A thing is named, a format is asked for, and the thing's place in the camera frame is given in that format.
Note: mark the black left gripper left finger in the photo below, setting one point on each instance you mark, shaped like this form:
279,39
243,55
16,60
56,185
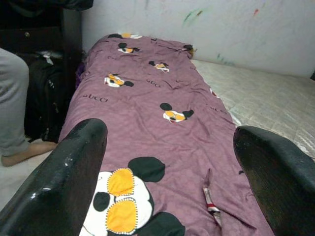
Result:
54,186

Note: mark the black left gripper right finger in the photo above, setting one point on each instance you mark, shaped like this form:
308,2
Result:
285,186

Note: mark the black fabric bag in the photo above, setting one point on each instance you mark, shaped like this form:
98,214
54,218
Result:
46,98

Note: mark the grey quilted mattress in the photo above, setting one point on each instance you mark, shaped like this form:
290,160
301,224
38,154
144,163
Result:
270,98

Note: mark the person in grey trousers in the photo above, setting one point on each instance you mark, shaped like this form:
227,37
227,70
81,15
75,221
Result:
12,98

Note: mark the purple Mickey print blanket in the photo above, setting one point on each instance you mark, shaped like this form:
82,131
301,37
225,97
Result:
147,98

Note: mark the white crumpled cloth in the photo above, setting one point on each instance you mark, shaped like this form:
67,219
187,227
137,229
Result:
49,56

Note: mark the dark wooden nightstand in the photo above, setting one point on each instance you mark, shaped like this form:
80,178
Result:
37,39

